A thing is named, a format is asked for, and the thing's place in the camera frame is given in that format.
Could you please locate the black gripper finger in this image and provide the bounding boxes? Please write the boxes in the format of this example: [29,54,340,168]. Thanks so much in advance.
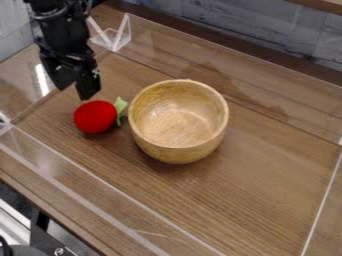
[75,58,102,100]
[41,54,79,90]

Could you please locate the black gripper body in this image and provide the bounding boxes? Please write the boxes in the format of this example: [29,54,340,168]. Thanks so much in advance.
[33,9,97,65]

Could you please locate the red felt fruit green leaf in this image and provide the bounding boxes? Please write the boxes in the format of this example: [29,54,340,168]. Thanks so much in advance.
[73,96,130,135]

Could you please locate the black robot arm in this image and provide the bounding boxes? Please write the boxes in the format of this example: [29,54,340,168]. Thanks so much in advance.
[23,0,102,100]

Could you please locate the light wooden bowl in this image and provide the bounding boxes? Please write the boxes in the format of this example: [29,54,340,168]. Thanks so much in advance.
[129,79,230,164]

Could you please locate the black metal table leg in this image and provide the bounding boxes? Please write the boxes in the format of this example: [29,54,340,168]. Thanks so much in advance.
[31,208,50,232]

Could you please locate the clear acrylic corner bracket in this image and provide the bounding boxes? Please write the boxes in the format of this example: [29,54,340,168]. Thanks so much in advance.
[87,14,132,52]

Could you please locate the clear acrylic tray wall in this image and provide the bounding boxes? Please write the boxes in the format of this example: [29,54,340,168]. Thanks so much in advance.
[0,17,342,256]

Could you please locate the black cable under table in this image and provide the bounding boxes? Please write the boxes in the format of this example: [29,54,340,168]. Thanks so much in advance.
[0,234,14,256]

